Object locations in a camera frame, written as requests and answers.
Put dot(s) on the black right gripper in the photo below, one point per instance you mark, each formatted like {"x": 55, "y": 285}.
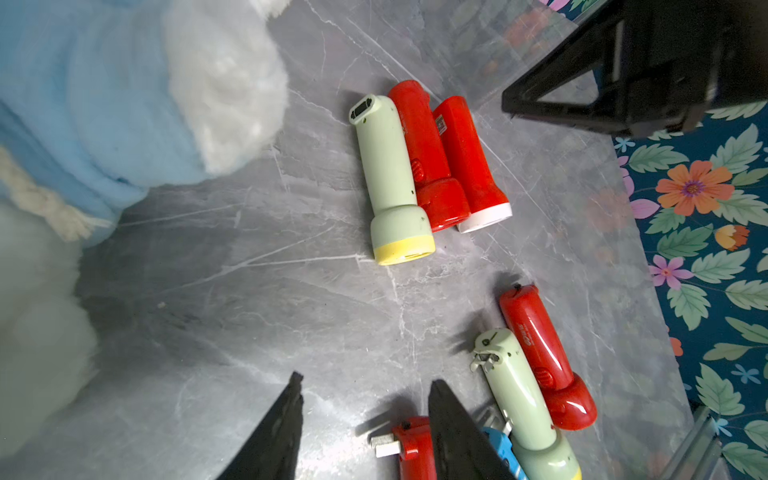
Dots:
{"x": 663, "y": 65}

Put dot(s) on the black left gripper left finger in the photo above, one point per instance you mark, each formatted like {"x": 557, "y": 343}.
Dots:
{"x": 271, "y": 451}

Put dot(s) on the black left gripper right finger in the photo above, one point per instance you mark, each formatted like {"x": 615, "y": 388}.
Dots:
{"x": 460, "y": 451}

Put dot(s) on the blue flashlight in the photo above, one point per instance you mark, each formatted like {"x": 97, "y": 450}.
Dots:
{"x": 498, "y": 435}

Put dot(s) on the red flashlight plain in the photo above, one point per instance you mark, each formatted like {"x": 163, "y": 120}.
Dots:
{"x": 568, "y": 400}
{"x": 438, "y": 192}
{"x": 411, "y": 442}

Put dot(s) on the pale green flashlight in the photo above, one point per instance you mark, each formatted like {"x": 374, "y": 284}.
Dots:
{"x": 540, "y": 447}
{"x": 400, "y": 229}

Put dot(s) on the red flashlight white logo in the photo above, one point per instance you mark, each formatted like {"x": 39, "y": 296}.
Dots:
{"x": 468, "y": 164}

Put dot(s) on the white teddy bear blue shirt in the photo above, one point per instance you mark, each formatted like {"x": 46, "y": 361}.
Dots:
{"x": 101, "y": 101}

